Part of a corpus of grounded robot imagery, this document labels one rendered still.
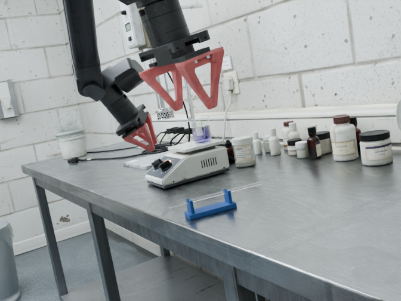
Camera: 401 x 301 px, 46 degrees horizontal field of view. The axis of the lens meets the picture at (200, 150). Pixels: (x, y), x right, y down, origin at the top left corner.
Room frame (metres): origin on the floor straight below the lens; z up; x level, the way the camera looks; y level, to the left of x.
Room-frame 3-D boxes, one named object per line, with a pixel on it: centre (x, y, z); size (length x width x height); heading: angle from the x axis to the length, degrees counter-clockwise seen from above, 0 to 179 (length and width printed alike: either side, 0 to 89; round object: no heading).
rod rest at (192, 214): (0.89, 0.00, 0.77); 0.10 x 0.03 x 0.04; 109
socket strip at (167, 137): (2.06, 0.07, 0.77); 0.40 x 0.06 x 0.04; 30
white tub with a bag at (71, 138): (2.18, 0.59, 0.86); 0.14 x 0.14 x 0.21
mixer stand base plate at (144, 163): (1.67, 0.11, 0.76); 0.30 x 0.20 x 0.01; 120
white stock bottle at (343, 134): (1.15, -0.36, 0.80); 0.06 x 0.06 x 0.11
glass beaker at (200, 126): (1.27, -0.01, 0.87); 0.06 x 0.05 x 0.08; 15
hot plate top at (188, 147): (1.27, 0.01, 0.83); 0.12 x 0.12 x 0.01; 26
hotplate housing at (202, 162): (1.26, 0.04, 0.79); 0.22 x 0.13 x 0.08; 116
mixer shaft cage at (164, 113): (1.67, 0.10, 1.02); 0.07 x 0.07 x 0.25
